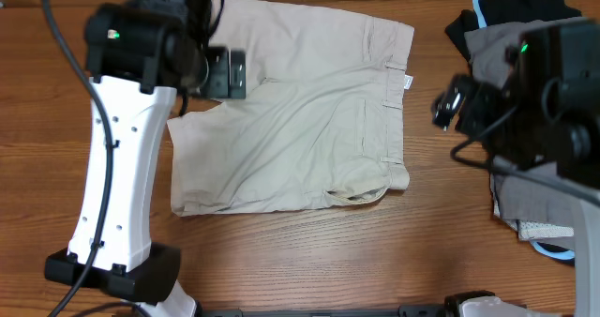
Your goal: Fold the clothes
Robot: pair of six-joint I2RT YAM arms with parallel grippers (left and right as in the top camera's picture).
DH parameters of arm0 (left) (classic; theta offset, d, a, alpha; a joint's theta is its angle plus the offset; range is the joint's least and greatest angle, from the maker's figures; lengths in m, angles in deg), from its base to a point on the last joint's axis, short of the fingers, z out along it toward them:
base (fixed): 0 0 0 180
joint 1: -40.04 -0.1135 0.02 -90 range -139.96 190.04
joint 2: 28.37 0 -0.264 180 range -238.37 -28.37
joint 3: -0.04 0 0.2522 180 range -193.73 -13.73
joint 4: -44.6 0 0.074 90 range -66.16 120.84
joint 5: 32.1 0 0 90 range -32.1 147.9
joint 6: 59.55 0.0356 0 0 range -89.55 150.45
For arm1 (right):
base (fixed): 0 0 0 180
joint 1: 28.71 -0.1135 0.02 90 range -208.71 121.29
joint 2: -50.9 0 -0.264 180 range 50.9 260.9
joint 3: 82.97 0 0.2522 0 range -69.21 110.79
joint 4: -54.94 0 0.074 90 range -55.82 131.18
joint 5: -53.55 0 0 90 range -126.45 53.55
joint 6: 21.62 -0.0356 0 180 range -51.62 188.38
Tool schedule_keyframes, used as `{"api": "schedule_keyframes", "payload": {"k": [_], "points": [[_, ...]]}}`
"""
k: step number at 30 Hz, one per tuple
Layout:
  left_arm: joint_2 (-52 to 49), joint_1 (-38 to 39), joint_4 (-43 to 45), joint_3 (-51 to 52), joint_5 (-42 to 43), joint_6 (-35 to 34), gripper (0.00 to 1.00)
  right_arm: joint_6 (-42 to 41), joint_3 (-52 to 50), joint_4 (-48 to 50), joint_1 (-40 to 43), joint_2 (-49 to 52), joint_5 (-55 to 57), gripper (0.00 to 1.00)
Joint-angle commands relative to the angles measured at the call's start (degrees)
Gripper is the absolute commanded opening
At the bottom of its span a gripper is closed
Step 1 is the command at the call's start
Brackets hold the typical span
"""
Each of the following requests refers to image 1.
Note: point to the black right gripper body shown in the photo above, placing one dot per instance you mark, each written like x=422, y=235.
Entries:
x=488, y=101

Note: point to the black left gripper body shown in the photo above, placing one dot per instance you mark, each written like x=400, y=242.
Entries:
x=218, y=85

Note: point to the beige shorts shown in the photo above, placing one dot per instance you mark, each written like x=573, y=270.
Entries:
x=321, y=124

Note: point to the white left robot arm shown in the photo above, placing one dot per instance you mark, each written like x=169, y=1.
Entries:
x=143, y=58

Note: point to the light blue garment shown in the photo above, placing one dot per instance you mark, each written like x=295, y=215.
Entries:
x=479, y=14

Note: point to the grey garment on pile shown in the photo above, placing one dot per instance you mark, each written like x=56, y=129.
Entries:
x=537, y=213

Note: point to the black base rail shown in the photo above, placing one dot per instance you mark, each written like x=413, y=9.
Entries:
x=434, y=310

